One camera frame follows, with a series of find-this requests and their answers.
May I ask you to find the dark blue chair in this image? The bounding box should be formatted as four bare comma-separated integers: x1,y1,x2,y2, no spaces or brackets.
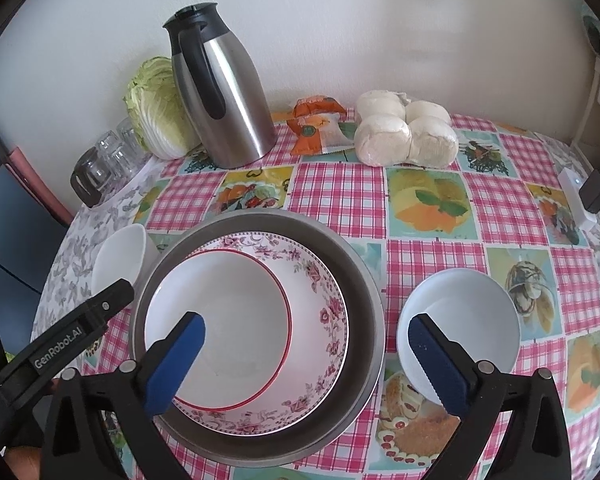
0,135,67,361

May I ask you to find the pack of white buns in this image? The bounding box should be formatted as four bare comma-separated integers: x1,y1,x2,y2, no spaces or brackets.
355,89,460,168

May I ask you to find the person's left forearm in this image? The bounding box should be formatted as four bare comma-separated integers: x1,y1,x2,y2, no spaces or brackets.
2,447,48,480

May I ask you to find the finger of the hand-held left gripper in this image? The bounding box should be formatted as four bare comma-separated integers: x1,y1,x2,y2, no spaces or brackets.
42,311,207,480
77,279,136,335

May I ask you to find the pink checkered tablecloth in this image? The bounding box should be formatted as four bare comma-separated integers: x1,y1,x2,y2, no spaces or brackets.
75,110,600,480

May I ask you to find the black charger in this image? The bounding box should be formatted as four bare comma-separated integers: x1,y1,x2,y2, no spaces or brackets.
579,167,600,213

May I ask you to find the large steel basin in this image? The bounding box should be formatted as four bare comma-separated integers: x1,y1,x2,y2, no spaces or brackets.
128,208,386,470

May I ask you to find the red-rimmed white bowl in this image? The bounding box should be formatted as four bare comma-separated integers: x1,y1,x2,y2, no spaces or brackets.
144,249,293,411

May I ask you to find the napa cabbage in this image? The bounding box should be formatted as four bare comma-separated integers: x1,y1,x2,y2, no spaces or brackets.
124,56,201,161

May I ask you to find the pink floral plate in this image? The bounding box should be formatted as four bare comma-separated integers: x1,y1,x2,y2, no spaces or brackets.
172,232,350,435

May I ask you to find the orange snack packet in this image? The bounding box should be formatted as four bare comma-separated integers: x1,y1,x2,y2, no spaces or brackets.
287,112,357,157
294,96,347,122

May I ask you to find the clear glass tumbler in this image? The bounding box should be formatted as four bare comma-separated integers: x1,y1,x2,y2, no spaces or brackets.
95,130,128,181
115,117,150,166

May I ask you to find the white square bowl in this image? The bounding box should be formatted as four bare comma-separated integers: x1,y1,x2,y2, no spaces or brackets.
91,224,160,306

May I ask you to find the plain white round bowl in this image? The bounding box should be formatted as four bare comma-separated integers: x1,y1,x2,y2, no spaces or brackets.
396,268,522,408

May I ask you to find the stainless steel thermos jug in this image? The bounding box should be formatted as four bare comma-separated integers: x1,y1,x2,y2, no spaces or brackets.
162,4,276,169

